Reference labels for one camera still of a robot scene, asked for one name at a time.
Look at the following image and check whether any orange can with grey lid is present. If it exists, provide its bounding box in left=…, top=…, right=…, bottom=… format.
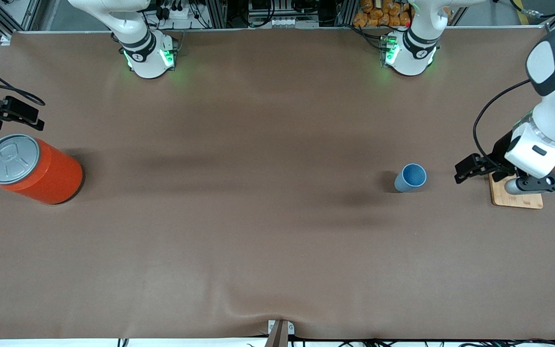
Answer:
left=0, top=133, right=84, bottom=205

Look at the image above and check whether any orange toy bread pile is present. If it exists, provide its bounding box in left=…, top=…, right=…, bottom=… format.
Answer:
left=353, top=0, right=414, bottom=28

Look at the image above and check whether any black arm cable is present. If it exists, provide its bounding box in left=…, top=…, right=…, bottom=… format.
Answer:
left=473, top=0, right=555, bottom=168
left=0, top=55, right=47, bottom=107

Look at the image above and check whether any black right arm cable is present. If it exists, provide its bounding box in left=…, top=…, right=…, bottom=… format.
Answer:
left=0, top=55, right=47, bottom=107

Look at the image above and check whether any light blue plastic cup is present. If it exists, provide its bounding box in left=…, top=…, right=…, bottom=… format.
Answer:
left=394, top=163, right=427, bottom=193

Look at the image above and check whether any wooden mug rack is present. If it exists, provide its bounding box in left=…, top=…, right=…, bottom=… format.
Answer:
left=489, top=145, right=555, bottom=210

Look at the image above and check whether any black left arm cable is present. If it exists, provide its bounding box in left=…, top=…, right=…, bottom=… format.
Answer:
left=473, top=0, right=555, bottom=168

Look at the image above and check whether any grey camera pole mount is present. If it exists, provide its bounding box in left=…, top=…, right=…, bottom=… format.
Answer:
left=264, top=319, right=295, bottom=347

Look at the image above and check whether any brown table mat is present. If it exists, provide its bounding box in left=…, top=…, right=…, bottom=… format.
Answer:
left=0, top=27, right=555, bottom=340

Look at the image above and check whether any white power strip with plugs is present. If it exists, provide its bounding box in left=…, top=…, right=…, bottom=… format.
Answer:
left=148, top=4, right=192, bottom=24

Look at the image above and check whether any long white power strip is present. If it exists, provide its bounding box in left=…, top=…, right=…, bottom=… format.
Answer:
left=252, top=17, right=317, bottom=28

